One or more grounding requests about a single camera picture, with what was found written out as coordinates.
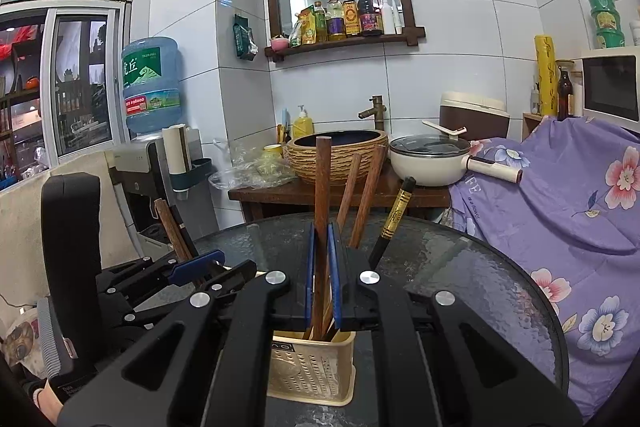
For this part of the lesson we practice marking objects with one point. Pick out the amber sauce bottle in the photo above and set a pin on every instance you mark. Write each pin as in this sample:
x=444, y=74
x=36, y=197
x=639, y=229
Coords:
x=351, y=17

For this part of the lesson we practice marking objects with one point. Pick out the beige perforated utensil holder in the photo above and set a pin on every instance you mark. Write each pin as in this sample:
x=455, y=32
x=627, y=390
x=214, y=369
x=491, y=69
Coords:
x=310, y=372

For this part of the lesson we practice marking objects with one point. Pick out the small clear bottle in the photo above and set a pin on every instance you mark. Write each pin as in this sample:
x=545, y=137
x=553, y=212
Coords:
x=535, y=99

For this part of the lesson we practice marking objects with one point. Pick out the purple label oil bottle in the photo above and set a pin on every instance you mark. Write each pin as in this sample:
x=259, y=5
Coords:
x=336, y=19

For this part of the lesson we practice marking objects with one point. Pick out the small wooden box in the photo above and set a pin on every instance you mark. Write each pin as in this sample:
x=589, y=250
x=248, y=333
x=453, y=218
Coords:
x=532, y=127

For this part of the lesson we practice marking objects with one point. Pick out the white brown rice cooker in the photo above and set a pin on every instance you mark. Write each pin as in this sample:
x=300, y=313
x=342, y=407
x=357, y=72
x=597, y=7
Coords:
x=475, y=117

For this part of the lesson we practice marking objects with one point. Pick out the yellow soap dispenser bottle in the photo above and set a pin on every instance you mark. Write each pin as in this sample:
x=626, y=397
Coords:
x=303, y=124

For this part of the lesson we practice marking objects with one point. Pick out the blue water jug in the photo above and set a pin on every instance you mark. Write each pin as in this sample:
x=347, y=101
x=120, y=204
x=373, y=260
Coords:
x=150, y=82

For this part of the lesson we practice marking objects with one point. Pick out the dark soy sauce bottle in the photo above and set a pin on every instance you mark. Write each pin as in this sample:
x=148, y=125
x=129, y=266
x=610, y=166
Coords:
x=370, y=14

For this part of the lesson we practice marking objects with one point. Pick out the small white jar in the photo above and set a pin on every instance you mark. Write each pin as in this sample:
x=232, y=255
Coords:
x=635, y=33

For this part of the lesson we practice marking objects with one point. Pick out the purple floral cloth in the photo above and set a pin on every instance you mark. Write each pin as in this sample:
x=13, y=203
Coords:
x=565, y=217

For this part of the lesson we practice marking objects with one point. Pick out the yellow patterned roll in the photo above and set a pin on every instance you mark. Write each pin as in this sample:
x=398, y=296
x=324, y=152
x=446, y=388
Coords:
x=545, y=77

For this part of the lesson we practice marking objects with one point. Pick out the white water dispenser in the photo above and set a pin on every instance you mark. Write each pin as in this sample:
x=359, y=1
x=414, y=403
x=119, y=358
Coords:
x=135, y=157

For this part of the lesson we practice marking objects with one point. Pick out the wooden washstand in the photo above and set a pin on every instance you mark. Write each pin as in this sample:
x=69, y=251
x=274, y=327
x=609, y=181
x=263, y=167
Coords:
x=280, y=197

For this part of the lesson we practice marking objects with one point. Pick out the white microwave oven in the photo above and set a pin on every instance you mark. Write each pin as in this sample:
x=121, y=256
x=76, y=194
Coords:
x=615, y=82

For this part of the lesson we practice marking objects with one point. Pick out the woven brown basin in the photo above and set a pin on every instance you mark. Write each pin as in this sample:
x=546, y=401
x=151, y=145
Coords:
x=305, y=162

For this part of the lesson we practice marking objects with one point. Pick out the white pan with glass lid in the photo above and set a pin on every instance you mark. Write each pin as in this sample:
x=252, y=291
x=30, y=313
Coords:
x=425, y=167

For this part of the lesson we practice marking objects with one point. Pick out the beige cloth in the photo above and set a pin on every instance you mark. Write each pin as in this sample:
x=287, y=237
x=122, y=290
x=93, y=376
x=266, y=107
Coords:
x=20, y=232

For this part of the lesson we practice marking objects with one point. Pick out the white plastic bottle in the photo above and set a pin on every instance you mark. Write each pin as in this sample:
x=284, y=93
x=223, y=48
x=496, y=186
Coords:
x=388, y=17
x=398, y=18

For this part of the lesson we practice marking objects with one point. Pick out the teal wall holder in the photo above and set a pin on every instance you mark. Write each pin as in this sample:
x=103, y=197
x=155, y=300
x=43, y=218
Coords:
x=197, y=174

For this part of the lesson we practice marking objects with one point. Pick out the chopsticks pair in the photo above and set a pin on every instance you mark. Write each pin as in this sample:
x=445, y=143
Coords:
x=184, y=232

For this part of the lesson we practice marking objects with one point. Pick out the pink bowl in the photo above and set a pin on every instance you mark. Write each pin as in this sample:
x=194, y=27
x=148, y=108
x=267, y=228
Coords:
x=280, y=43

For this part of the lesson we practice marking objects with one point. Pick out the clear plastic bag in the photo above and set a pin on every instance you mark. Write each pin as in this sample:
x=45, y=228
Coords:
x=240, y=167

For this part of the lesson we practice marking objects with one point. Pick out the green hanging packet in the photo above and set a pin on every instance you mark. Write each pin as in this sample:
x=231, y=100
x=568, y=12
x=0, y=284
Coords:
x=244, y=37

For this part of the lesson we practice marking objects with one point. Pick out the printed cushion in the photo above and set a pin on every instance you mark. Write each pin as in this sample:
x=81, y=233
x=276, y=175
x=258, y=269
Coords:
x=20, y=339

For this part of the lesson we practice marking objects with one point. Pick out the brown glass bottle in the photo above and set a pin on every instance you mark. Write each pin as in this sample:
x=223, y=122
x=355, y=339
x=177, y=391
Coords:
x=565, y=97

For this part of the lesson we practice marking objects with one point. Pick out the yellow seasoning packet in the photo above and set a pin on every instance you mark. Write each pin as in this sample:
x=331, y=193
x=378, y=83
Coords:
x=307, y=27

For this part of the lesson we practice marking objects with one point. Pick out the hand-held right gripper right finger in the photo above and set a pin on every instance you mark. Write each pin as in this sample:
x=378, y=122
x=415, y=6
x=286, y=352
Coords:
x=334, y=277

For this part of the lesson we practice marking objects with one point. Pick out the yellow green cup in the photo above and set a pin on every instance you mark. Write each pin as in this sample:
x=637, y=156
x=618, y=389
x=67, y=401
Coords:
x=273, y=153

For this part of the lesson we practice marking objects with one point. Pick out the small printed packet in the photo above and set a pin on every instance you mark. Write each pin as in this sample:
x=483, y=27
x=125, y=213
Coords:
x=295, y=34

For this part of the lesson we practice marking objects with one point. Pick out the glass sliding door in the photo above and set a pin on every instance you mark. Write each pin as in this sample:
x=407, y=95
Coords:
x=80, y=82

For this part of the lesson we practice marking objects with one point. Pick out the black chopstick with gold pattern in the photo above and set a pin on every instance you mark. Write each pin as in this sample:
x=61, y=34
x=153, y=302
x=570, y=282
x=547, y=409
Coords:
x=395, y=217

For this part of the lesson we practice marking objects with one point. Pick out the yellow green label bottle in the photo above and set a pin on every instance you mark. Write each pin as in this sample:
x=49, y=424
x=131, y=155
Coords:
x=320, y=24

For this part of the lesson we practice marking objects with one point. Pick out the brown wooden chopstick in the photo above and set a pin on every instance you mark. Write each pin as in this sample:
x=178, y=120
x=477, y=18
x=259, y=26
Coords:
x=369, y=194
x=350, y=192
x=323, y=177
x=167, y=222

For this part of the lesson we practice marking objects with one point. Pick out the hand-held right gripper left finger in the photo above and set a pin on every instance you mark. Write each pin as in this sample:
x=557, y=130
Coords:
x=311, y=277

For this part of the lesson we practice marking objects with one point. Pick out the bronze faucet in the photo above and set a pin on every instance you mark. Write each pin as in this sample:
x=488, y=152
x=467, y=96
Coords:
x=378, y=112

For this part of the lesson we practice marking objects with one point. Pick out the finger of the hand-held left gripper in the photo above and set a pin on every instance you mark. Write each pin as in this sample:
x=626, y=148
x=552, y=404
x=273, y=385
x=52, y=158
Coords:
x=197, y=267
x=240, y=277

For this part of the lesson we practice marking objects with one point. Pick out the person's left hand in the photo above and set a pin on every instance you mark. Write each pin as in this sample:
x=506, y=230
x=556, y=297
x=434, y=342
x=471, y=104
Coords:
x=47, y=402

